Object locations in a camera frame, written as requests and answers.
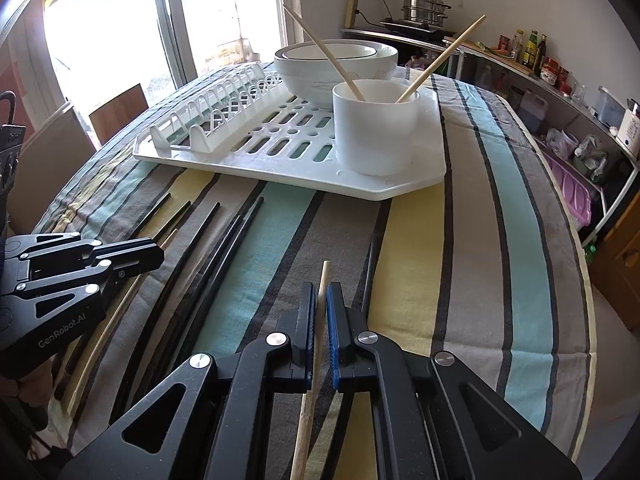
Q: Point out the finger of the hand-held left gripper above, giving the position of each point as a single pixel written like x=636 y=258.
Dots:
x=122 y=279
x=135 y=255

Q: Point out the black chopstick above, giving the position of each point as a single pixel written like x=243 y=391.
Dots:
x=239 y=225
x=155 y=208
x=175 y=217
x=200 y=225
x=246 y=228

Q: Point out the white bowl with dark rim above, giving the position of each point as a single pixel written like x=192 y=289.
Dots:
x=300 y=52

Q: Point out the wooden chair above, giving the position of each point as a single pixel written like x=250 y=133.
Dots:
x=120 y=115
x=45 y=160

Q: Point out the clear drinking glass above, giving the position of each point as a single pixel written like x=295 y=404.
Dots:
x=578 y=92

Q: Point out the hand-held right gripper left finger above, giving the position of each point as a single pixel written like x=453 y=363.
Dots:
x=311 y=330

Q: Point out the black induction cooker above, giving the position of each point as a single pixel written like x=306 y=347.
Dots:
x=415 y=29

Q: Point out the striped tablecloth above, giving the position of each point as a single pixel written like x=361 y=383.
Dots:
x=450 y=260

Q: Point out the white cup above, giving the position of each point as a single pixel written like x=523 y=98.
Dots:
x=372 y=135

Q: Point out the red sauce jar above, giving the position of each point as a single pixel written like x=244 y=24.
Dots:
x=564 y=81
x=550 y=71

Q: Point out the beige power strip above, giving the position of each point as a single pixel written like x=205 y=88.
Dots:
x=351 y=10

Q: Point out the small red jar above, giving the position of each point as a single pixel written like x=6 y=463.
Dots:
x=503 y=44

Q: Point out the dark sauce bottle yellow label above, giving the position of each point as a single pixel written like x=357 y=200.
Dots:
x=531 y=52

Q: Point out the plastic bags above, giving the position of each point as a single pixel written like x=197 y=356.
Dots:
x=585 y=155

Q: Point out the large white bowl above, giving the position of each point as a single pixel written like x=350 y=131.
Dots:
x=310 y=80

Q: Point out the steel steamer pot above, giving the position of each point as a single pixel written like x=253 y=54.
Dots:
x=424 y=7

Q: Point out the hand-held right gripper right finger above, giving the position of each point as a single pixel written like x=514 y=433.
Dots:
x=334 y=340

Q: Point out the purple storage box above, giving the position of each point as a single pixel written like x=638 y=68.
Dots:
x=570 y=192

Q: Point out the metal kitchen shelf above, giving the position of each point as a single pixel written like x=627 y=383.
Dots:
x=585 y=112

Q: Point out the wooden cutting board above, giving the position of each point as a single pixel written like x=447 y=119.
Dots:
x=495 y=55

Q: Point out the metal cooker stand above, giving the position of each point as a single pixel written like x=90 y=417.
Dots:
x=360 y=35

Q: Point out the green plastic bottle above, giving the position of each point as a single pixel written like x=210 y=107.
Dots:
x=590 y=255

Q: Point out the white plastic dish rack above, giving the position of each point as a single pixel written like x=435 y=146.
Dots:
x=280 y=160

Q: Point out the blue plastic jug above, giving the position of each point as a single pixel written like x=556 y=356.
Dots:
x=531 y=112

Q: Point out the translucent plastic container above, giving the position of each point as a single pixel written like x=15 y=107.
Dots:
x=609 y=107

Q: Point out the wooden chopstick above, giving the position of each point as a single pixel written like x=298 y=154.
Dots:
x=111 y=330
x=305 y=420
x=320 y=47
x=440 y=57

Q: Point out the small clear seasoning bottle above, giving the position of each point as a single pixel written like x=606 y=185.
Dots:
x=517 y=47

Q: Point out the glass sliding door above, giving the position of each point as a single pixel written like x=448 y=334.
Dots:
x=110 y=35

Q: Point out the thin dark grey chopstick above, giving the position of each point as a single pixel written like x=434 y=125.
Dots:
x=369 y=270

